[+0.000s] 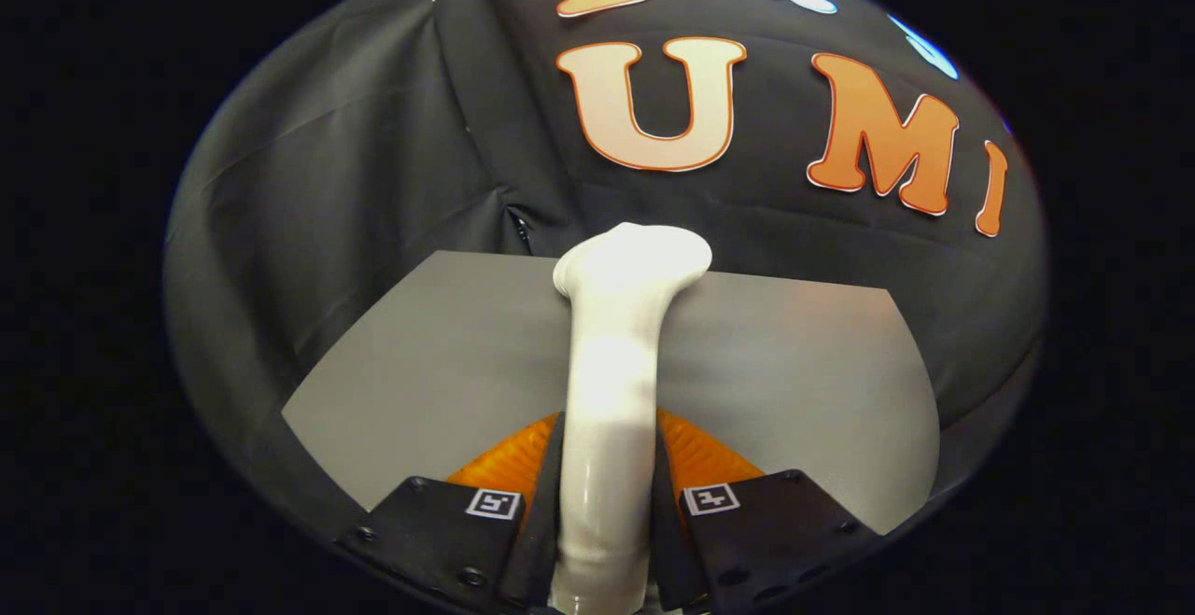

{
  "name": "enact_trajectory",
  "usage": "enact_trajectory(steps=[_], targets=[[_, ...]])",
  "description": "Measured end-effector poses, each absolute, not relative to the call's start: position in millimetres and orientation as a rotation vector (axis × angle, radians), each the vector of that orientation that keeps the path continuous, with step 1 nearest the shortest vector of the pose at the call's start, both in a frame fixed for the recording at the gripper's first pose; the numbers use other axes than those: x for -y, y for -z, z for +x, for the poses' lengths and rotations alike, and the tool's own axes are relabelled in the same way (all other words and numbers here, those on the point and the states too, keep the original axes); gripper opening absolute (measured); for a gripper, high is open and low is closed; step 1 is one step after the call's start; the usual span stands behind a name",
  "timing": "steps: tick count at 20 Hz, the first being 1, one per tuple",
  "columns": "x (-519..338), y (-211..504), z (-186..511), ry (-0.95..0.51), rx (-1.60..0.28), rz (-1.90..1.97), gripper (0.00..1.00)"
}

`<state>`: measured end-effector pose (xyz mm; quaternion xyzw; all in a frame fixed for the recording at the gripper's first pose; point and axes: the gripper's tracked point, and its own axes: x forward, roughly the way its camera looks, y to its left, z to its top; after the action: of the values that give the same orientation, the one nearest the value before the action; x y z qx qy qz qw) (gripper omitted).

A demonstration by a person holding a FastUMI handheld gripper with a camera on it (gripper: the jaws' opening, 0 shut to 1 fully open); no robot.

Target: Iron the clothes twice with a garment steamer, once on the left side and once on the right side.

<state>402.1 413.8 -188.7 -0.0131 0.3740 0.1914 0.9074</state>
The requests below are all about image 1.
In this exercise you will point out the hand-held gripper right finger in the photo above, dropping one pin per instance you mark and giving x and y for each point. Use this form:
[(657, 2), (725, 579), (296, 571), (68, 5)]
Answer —
[(775, 531)]

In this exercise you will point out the white garment steamer head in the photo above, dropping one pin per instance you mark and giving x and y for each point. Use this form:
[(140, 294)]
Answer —
[(611, 391)]

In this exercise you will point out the grey drawer cabinet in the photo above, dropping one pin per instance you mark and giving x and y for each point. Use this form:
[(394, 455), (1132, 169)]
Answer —
[(448, 363)]

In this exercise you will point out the black backdrop cloth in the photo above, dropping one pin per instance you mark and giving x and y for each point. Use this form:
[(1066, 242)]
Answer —
[(373, 148)]

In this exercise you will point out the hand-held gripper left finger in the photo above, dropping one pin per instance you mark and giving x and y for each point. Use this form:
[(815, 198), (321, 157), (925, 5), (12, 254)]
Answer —
[(439, 531)]

